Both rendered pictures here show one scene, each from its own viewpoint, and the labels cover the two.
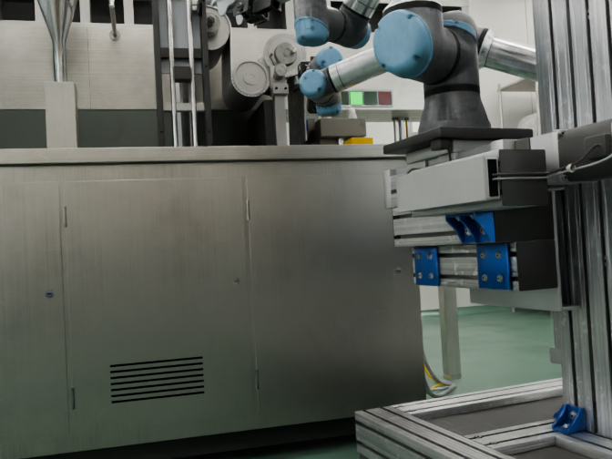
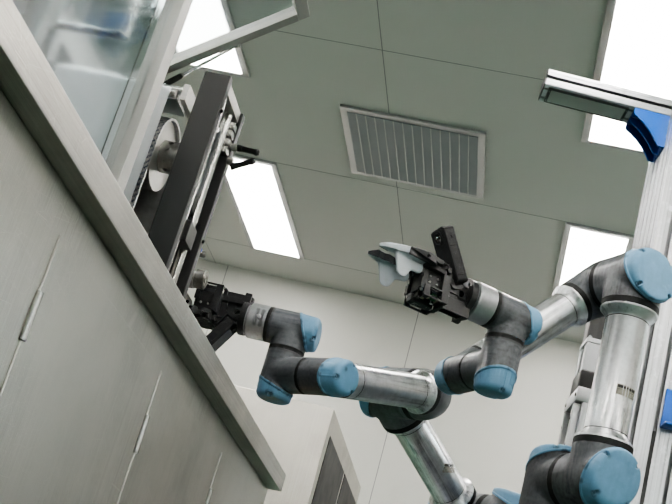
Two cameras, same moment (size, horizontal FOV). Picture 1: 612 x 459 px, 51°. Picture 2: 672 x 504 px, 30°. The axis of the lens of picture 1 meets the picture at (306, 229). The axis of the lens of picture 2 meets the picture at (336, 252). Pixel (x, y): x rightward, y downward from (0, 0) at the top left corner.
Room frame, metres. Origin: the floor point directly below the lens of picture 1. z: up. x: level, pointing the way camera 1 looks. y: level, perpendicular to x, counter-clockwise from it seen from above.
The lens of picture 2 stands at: (0.77, 2.14, 0.40)
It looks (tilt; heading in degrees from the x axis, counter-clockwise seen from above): 21 degrees up; 296
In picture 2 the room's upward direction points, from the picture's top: 16 degrees clockwise
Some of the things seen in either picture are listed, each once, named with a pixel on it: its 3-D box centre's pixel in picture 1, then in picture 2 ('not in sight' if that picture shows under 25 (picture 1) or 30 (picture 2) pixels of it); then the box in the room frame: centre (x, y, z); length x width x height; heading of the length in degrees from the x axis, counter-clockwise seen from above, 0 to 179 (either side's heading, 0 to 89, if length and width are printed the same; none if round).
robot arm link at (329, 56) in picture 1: (326, 64); (292, 331); (1.89, -0.09, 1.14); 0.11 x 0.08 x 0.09; 15
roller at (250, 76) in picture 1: (244, 86); not in sight; (2.23, 0.19, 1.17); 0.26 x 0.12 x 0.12; 15
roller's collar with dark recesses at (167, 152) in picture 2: (209, 25); (177, 159); (2.06, 0.28, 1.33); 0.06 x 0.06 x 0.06; 15
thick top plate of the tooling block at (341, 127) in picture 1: (326, 137); not in sight; (2.34, -0.09, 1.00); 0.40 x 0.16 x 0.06; 15
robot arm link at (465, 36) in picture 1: (447, 58); (555, 482); (1.35, -0.32, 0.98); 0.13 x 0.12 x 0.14; 138
